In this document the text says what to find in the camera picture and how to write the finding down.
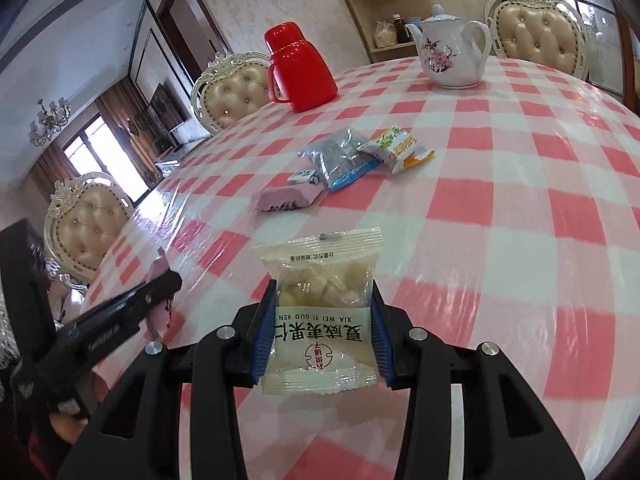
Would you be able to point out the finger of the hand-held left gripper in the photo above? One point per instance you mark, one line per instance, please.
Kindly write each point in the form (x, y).
(150, 292)
(110, 335)

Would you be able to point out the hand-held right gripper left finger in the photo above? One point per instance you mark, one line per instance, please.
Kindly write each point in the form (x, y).
(262, 335)

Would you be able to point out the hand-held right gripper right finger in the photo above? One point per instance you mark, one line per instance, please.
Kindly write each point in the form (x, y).
(381, 340)

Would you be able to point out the pink snack packet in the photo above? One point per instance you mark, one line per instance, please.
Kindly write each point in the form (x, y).
(159, 320)
(285, 197)

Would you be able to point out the clear nut packet white label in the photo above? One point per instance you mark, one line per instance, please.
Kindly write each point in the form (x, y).
(320, 280)

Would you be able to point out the person's left hand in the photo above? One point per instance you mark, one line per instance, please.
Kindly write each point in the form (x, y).
(70, 417)

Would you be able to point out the cream tufted ornate chair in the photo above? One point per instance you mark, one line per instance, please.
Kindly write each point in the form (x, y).
(540, 30)
(235, 92)
(85, 230)

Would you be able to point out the white television cabinet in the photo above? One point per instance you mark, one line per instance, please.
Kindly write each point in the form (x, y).
(167, 164)

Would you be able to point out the bright window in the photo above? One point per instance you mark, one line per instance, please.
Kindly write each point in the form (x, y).
(105, 160)

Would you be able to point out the small blue white packet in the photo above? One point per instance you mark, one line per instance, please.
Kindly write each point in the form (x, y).
(304, 176)

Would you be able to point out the brown curtain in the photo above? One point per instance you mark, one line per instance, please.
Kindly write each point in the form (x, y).
(130, 125)

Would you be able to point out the pink white checkered tablecloth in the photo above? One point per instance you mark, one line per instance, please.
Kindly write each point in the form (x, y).
(500, 210)

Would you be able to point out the flat screen television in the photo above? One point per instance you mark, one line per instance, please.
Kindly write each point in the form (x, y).
(167, 107)

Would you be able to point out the silver grey snack packet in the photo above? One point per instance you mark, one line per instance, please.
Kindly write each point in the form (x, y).
(337, 157)

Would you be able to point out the white orange flower packet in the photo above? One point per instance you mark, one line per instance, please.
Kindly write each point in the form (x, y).
(400, 150)

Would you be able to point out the crystal chandelier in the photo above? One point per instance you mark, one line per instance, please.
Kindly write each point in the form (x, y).
(50, 120)

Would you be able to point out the red thermos jug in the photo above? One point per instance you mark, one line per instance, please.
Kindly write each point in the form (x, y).
(300, 75)

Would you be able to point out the white floral teapot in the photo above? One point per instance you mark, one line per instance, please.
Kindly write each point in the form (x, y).
(450, 55)

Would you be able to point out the pale food bag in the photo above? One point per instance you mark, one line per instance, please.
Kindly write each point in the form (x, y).
(385, 35)

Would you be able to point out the brown glass bottle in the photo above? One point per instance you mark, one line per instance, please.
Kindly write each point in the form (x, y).
(398, 30)

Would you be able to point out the wooden corner shelf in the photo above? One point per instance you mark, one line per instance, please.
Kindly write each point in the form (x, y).
(390, 5)

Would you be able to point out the wooden framed glass door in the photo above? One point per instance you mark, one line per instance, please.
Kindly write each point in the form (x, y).
(605, 10)

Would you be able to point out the large framed wall panel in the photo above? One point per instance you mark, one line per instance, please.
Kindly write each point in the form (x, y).
(150, 45)

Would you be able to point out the wooden door frame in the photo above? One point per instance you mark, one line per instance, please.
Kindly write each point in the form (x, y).
(167, 0)

